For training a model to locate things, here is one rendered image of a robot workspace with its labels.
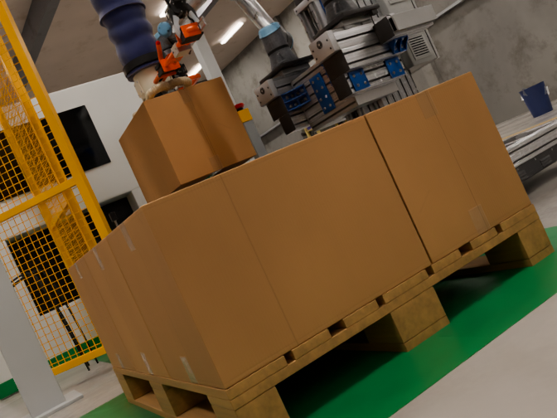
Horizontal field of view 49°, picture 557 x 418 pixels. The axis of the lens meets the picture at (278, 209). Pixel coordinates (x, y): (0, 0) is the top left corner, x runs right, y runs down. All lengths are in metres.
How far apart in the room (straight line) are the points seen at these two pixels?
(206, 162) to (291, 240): 1.46
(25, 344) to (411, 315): 2.08
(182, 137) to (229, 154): 0.22
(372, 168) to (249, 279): 0.42
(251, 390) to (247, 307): 0.16
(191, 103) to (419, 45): 1.15
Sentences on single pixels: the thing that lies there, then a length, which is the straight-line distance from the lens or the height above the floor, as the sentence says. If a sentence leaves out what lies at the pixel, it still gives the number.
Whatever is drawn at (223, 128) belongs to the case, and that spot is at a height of 0.85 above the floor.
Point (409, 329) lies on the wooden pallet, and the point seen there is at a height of 0.04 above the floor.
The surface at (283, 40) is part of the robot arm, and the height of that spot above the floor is 1.16.
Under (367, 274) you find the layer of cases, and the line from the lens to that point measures 1.42.
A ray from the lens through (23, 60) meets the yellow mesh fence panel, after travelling 3.51.
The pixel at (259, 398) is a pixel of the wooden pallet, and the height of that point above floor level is 0.09.
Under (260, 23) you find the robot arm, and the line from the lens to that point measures 3.30.
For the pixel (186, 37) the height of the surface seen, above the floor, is 1.19.
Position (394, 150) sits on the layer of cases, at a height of 0.43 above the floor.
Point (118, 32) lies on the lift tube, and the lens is 3.12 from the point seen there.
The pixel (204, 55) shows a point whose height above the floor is 2.04.
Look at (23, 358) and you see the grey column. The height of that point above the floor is 0.28.
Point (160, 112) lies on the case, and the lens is 2.75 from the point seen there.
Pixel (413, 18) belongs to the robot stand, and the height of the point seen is 0.91.
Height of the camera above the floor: 0.43
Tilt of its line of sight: level
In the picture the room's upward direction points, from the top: 25 degrees counter-clockwise
